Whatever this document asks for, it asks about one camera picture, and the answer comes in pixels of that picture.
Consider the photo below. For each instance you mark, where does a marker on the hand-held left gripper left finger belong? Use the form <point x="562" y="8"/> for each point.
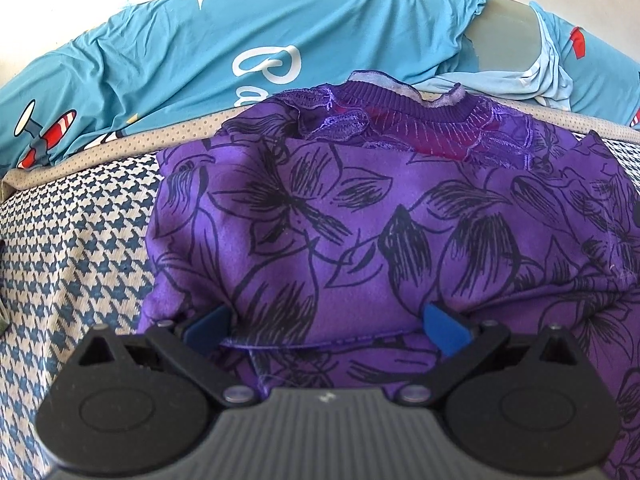
<point x="207" y="326"/>

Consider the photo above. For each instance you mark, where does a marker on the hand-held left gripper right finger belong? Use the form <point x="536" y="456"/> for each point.
<point x="445" y="329"/>

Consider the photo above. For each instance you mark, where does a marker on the purple floral top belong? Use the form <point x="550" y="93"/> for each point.
<point x="350" y="240"/>

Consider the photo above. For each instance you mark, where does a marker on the blue beige houndstooth blanket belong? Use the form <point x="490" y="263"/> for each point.
<point x="75" y="240"/>

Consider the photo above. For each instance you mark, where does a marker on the light blue cloth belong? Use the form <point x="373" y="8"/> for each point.
<point x="525" y="85"/>

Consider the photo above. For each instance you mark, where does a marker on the grey green headboard panel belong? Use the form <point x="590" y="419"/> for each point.
<point x="505" y="35"/>

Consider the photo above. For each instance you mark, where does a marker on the blue pillow with red print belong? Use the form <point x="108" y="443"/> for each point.
<point x="605" y="75"/>

